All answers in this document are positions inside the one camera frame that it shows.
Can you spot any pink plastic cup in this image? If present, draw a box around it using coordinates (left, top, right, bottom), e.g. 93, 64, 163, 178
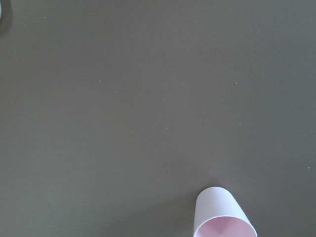
193, 187, 257, 237

